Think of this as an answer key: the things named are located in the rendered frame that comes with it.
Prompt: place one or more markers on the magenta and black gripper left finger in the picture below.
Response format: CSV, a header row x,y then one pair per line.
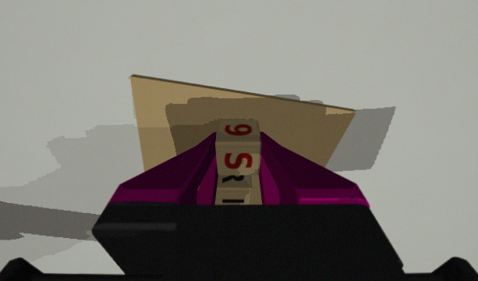
x,y
176,180

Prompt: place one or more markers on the tan flat mat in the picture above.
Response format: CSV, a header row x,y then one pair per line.
x,y
173,117

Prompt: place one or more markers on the beige letter block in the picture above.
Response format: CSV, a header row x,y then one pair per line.
x,y
238,147
234,190

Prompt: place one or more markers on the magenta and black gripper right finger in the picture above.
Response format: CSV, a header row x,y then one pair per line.
x,y
301,181

